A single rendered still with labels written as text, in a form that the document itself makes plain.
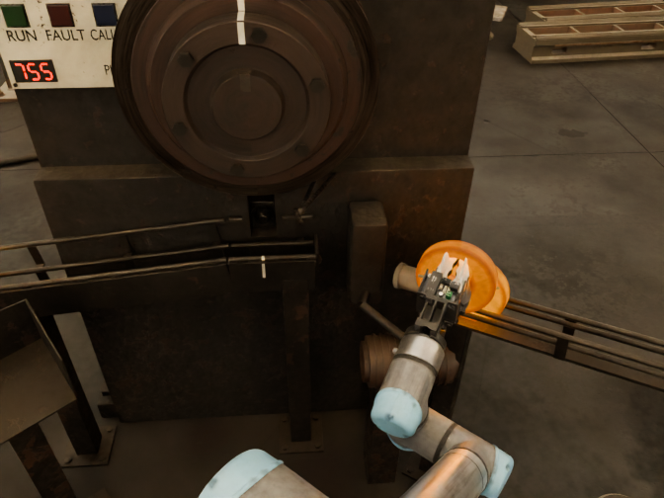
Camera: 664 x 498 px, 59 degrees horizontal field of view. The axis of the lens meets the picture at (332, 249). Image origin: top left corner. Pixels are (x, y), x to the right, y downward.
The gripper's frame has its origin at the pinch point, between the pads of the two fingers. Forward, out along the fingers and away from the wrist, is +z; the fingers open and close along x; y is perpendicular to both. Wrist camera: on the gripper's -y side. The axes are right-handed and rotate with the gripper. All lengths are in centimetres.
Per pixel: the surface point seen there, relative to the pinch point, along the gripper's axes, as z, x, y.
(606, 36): 333, -16, -161
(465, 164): 29.6, 7.0, -5.2
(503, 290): 4.3, -8.9, -11.5
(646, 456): 16, -59, -91
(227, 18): 2, 41, 42
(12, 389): -52, 73, -11
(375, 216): 10.3, 21.0, -7.5
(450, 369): -5.2, -2.5, -34.7
